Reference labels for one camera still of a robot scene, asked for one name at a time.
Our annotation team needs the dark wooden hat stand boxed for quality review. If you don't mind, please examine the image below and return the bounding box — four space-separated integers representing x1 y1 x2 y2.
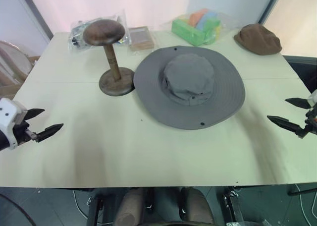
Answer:
82 19 136 97

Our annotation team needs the black table leg frame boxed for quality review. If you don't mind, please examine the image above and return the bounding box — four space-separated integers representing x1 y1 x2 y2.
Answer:
85 191 106 226
221 186 247 226

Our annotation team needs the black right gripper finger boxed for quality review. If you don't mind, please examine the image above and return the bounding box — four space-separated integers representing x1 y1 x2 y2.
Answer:
266 115 306 137
284 97 311 110

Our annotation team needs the black chair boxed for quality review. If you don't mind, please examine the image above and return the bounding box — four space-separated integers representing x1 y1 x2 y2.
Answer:
282 55 317 94

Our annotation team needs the green plastic box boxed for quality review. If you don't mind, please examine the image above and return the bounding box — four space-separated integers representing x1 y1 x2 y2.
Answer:
171 17 221 47

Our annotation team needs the clear bag with dark parts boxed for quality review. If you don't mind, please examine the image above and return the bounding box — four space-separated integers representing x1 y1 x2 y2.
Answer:
67 8 130 54

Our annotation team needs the gray wide-brim bucket hat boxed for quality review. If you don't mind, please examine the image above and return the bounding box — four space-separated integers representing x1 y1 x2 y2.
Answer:
133 45 246 130

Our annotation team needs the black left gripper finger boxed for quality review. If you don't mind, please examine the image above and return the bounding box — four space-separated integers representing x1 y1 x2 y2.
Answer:
25 108 46 122
34 123 64 143

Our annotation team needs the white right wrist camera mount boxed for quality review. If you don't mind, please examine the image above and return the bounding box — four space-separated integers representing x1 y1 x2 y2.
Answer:
307 89 317 108

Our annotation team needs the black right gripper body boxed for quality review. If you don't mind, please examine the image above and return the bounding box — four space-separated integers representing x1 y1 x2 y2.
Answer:
296 108 317 139

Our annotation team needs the clear bag of colourful sponges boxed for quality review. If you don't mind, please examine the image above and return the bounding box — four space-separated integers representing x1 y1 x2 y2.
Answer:
162 7 245 46

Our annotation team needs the white cable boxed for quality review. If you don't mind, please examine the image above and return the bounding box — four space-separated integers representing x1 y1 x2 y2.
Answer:
72 189 89 219

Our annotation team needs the brown cloth cap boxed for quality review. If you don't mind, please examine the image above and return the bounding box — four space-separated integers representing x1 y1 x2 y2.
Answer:
233 23 283 56

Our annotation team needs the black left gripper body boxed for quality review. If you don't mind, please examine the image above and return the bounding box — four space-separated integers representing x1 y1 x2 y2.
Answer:
12 119 38 146

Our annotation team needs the brown rounded shape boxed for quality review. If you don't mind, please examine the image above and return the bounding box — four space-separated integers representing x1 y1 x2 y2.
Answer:
114 188 150 226
183 187 214 226

